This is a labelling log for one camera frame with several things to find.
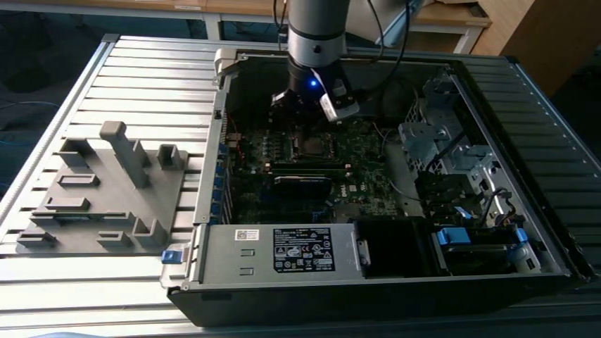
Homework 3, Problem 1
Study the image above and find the black camera cable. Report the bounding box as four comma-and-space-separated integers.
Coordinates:
273, 0, 289, 36
356, 0, 412, 99
368, 0, 386, 60

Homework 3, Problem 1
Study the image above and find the hard disk in blue carrier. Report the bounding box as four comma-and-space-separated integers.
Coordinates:
434, 227, 529, 277

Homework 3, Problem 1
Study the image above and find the grey power supply unit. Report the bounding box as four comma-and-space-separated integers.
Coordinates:
198, 222, 365, 284

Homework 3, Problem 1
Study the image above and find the coloured wire bundle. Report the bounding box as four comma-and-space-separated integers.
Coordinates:
494, 207, 525, 230

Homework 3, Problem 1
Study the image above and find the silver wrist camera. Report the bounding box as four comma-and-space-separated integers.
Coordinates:
312, 68, 364, 123

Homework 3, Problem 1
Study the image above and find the wooden cabinet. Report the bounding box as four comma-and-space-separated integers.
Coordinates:
471, 0, 601, 96

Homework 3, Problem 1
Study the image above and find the black plastic drive bracket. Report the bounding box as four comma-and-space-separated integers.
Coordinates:
414, 171, 482, 226

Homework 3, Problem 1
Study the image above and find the silver green CPU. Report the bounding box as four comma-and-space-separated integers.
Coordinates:
304, 137, 329, 156

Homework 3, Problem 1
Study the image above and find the black PC case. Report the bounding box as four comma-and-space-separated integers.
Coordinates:
158, 47, 599, 328

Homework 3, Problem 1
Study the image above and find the green motherboard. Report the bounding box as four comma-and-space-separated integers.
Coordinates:
224, 115, 417, 226

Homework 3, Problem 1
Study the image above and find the black RAM slot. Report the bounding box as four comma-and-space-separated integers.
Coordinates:
269, 160, 352, 165
269, 163, 352, 170
269, 168, 352, 174
269, 172, 352, 178

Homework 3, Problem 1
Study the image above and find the grey parts rack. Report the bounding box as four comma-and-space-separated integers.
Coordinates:
14, 120, 192, 255

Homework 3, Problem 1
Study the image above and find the thin blue cable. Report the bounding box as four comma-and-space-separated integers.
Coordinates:
0, 100, 62, 149

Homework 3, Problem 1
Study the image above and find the grey case latch handle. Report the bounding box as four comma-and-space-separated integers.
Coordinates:
213, 48, 248, 77

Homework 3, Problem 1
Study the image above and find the thick black wire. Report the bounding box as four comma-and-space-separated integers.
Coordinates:
478, 187, 513, 228

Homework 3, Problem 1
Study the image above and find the silver metal drive cage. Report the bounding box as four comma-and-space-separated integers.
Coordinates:
397, 66, 507, 184

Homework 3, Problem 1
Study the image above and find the wooden desk white frame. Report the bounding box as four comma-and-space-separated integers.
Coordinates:
0, 0, 288, 42
414, 0, 493, 54

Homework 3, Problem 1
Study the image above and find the metal socket cover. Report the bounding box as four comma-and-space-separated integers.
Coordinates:
290, 134, 336, 161

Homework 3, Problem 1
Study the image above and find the CPU socket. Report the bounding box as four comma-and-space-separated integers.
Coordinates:
286, 132, 340, 163

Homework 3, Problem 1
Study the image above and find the black graphics card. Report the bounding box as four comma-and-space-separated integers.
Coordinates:
273, 175, 336, 215

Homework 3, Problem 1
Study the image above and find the black fan shroud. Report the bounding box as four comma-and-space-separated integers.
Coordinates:
352, 218, 435, 280

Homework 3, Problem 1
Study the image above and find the pale blue object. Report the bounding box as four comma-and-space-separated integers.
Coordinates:
34, 330, 102, 338

